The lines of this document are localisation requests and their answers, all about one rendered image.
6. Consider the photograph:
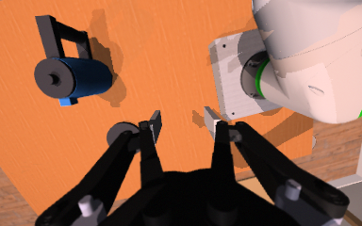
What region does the dark grey round disc with centre stud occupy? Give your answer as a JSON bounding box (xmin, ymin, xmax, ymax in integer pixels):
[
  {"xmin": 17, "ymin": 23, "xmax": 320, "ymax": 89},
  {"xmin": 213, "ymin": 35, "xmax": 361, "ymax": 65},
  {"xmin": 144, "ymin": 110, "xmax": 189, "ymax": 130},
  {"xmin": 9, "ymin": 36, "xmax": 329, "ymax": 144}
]
[{"xmin": 107, "ymin": 121, "xmax": 139, "ymax": 146}]

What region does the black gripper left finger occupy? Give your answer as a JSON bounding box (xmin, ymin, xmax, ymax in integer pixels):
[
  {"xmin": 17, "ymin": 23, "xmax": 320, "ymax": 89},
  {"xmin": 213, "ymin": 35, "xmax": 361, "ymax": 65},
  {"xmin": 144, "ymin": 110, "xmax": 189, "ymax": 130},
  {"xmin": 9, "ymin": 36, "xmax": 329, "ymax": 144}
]
[{"xmin": 34, "ymin": 110, "xmax": 173, "ymax": 226}]

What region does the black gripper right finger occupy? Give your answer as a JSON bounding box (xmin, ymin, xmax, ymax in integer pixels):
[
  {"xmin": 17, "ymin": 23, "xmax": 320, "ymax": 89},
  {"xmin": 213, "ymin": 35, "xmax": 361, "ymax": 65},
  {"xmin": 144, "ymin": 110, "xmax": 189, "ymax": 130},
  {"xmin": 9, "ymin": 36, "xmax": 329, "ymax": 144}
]
[{"xmin": 204, "ymin": 106, "xmax": 350, "ymax": 226}]

